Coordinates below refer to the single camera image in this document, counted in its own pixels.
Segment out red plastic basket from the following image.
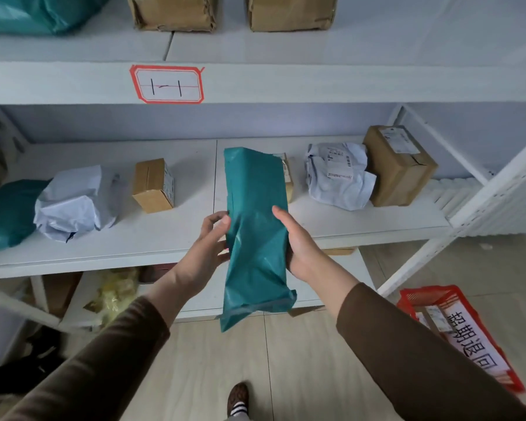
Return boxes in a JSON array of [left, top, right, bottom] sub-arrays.
[[397, 285, 526, 394]]

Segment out yellow plastic bag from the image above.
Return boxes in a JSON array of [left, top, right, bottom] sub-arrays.
[[84, 267, 141, 326]]

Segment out white paper sign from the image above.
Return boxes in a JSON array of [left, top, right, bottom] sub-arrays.
[[440, 301, 511, 378]]

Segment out person's left hand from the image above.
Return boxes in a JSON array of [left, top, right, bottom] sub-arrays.
[[172, 210, 232, 299]]

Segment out long teal mailer bag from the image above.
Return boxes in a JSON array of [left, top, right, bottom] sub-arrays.
[[219, 147, 298, 333]]

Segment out parcel in basket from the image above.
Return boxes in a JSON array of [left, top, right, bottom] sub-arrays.
[[416, 305, 454, 334]]

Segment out plain white mailer parcel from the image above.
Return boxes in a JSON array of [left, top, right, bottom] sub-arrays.
[[34, 165, 120, 243]]

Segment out white metal shelf rack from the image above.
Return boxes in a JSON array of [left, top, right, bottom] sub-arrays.
[[0, 0, 526, 334]]

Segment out teal plastic parcel bag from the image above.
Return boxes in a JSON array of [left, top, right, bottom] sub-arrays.
[[0, 0, 113, 36]]

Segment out red bordered label sticker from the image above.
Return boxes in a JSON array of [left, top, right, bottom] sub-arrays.
[[130, 65, 205, 105]]

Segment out white radiator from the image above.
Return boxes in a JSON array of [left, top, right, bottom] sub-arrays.
[[425, 175, 526, 238]]

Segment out small labelled cardboard box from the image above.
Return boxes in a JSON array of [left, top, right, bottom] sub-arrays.
[[275, 153, 295, 204]]

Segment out white mailer parcel with label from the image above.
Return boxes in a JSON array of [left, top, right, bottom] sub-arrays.
[[305, 142, 377, 211]]

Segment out person's brown shoe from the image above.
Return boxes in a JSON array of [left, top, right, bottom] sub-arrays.
[[226, 382, 250, 421]]

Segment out taped brown cardboard box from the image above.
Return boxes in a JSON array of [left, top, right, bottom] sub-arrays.
[[127, 0, 220, 33], [245, 0, 339, 33]]

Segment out person's right hand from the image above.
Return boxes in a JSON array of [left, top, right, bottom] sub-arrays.
[[272, 206, 335, 285]]

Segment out large cardboard box with label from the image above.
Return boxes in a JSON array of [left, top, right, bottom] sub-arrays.
[[362, 125, 439, 208]]

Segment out person's right forearm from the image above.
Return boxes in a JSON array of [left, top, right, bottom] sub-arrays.
[[308, 258, 526, 421]]

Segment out rounded teal parcel bag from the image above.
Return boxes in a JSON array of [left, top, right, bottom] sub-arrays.
[[0, 179, 50, 252]]

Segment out black bag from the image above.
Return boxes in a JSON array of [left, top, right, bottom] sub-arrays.
[[0, 325, 66, 397]]

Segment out person's left forearm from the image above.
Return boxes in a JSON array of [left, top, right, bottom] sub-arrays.
[[0, 271, 199, 421]]

